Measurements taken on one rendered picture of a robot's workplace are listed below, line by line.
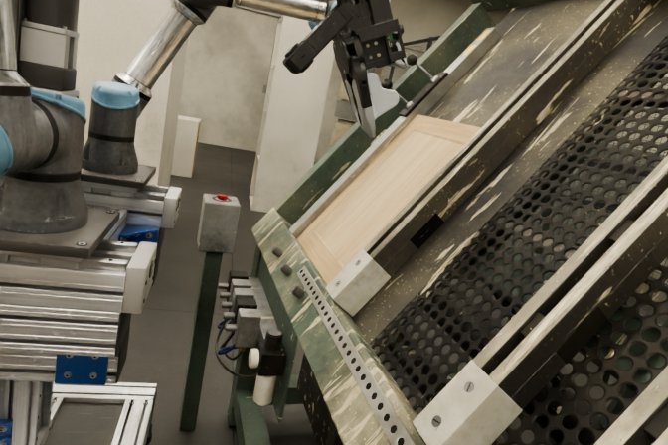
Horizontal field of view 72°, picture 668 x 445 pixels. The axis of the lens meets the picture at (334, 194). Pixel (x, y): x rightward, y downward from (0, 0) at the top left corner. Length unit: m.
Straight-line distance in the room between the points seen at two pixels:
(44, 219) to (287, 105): 4.16
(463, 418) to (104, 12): 3.20
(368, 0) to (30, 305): 0.75
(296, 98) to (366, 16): 4.27
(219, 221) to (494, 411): 1.16
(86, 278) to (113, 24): 2.69
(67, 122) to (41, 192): 0.12
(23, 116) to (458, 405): 0.73
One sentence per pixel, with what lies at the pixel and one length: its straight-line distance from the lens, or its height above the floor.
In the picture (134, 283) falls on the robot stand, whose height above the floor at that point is 0.96.
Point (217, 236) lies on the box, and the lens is 1.65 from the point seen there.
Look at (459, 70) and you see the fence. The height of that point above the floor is 1.52.
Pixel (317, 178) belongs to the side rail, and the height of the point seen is 1.05.
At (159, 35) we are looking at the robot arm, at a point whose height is 1.43.
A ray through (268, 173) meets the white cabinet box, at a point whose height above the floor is 0.43.
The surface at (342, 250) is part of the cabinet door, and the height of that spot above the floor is 0.96.
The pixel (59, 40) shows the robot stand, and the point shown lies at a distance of 1.14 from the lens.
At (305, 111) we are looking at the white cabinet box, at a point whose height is 1.15.
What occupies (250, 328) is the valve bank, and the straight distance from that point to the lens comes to 1.27.
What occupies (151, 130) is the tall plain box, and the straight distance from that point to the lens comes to 3.44.
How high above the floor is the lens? 1.35
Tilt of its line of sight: 12 degrees down
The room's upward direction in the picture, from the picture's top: 12 degrees clockwise
